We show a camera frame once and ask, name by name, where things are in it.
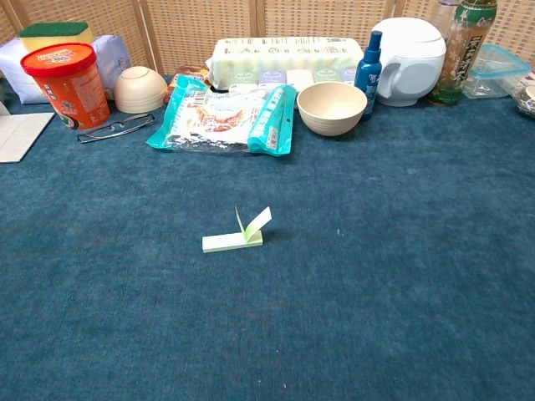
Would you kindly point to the teal food bag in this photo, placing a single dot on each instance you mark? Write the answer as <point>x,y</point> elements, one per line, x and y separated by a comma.
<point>225,117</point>

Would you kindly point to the upright beige bowl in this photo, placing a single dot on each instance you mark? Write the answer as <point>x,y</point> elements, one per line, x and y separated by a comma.
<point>330,117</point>

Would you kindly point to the blue table cloth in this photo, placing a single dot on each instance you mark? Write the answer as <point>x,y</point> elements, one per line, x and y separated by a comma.
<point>334,292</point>

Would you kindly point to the purple pocket tissue pack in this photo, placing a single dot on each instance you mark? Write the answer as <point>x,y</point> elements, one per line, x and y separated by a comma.
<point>271,77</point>

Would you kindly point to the light green pocket tissue pack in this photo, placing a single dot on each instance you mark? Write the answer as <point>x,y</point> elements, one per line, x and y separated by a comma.
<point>328,74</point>

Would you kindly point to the toilet paper roll pack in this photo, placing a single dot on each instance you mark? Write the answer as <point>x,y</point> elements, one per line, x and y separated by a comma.
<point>284,54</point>

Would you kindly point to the blue violet pocket tissue pack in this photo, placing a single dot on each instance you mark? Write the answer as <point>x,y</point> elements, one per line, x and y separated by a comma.
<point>350,74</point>

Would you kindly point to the brown cookie pack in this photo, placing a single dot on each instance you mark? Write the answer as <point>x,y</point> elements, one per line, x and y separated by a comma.
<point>188,72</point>

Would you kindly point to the blue spray bottle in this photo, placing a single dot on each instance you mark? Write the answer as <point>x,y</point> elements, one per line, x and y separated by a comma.
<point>368,75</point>

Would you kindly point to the overturned beige bowl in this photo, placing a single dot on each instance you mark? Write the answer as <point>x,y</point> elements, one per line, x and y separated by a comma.
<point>140,89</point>

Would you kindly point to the wicker folding screen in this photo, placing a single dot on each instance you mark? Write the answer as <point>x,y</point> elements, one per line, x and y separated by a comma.
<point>200,25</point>

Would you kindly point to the white rice cooker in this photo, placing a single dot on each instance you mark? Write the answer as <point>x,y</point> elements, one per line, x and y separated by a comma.
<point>414,62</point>

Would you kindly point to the orange instant noodle cup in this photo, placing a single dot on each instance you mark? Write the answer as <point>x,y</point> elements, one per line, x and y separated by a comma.
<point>71,87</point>

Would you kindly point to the green tea bottle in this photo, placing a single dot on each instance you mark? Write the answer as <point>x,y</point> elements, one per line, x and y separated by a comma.
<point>460,62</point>

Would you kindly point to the clear container blue lid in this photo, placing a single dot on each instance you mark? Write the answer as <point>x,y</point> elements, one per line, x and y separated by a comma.
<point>497,71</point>

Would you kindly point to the green yellow sponge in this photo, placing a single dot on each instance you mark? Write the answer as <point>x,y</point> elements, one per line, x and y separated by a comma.
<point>54,37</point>

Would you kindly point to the glass bowl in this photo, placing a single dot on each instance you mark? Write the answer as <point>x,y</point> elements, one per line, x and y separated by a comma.
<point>527,98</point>

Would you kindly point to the white tissue package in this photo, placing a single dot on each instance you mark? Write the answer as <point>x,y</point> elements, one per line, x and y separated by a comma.
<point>16,71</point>

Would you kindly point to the black frame eyeglasses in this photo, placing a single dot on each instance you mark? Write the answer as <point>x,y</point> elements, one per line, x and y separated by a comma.
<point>100,134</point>

